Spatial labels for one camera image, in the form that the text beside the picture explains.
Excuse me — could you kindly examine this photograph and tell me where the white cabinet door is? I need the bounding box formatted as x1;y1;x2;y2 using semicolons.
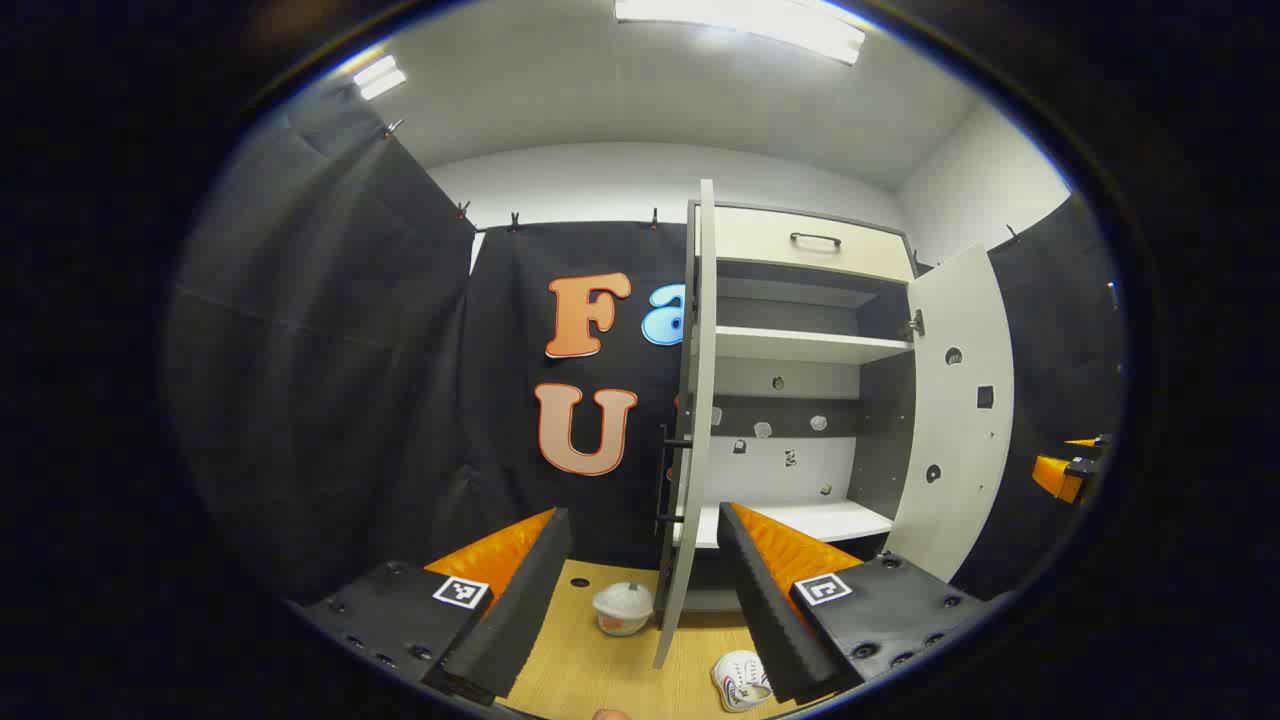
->
885;243;1016;584
653;180;718;669

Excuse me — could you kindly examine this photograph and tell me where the white canvas shoe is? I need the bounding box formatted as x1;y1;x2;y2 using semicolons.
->
592;582;655;637
711;650;774;713

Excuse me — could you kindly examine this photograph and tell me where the black left door handle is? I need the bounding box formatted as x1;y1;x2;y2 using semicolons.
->
655;425;694;526

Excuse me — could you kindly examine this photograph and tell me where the cream cabinet drawer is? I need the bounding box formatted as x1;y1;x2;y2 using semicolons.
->
715;205;916;283

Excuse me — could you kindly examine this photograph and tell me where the small ceiling light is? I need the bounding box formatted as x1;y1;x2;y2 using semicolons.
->
350;55;408;101

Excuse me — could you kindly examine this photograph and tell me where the white and grey shoe cabinet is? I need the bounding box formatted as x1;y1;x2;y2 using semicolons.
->
688;200;921;613

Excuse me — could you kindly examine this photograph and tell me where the black backdrop cloth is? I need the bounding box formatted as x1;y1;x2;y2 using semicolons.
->
165;85;1126;601

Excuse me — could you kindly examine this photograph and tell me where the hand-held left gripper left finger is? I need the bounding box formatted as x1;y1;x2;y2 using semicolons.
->
285;507;573;707

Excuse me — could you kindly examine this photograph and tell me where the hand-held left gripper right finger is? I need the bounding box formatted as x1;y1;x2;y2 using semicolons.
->
717;502;1001;705

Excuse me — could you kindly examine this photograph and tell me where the long ceiling light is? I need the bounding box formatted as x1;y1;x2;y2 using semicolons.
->
615;0;866;66

